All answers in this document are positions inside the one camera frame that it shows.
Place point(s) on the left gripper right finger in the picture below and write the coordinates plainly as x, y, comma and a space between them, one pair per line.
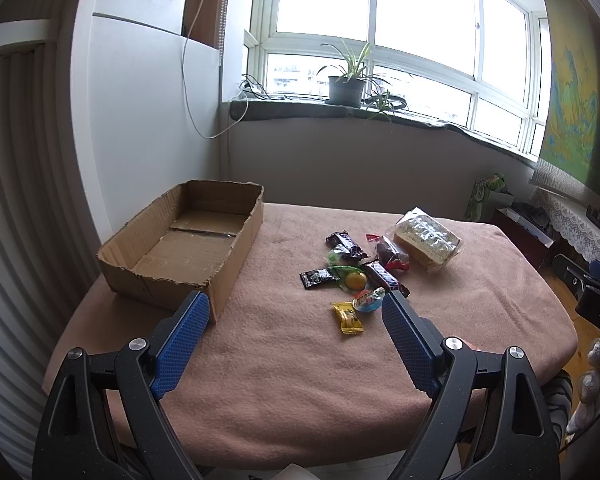
417, 345

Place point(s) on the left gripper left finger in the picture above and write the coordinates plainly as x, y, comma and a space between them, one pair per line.
173, 342

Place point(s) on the snickers bar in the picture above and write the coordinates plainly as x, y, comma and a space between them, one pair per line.
344, 247
378, 276

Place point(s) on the yellow candy wrapper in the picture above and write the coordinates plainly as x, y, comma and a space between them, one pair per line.
348, 320

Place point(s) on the yellow ball green wrapper candy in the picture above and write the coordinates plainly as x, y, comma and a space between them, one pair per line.
349, 277

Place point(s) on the red clear dark cake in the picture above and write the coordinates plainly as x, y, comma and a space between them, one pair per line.
389, 254

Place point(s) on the bread loaf slice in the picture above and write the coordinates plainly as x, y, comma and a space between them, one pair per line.
425, 239

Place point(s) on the black white patterned snack packet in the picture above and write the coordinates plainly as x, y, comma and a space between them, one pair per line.
318, 277

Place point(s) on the white lace cloth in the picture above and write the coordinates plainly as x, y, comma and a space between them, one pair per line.
565, 201

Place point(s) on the open cardboard box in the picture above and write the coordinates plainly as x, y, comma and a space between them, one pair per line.
193, 238

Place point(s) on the dark red side cabinet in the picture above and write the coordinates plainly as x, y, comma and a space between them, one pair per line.
531, 241

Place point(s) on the pink blanket table cover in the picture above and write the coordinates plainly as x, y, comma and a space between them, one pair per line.
275, 381

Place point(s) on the green printed carton box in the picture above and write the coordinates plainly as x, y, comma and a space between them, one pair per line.
487, 195

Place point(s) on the white cabinet panel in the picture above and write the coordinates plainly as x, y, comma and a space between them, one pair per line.
144, 104

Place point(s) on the small spider plant offshoot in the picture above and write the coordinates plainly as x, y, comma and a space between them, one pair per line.
384, 106

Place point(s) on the dark potted spider plant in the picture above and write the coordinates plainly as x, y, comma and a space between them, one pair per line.
354, 85

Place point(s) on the yellow green wall map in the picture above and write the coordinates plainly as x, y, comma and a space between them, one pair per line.
569, 160

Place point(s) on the window frame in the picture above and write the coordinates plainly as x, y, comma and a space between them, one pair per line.
479, 65

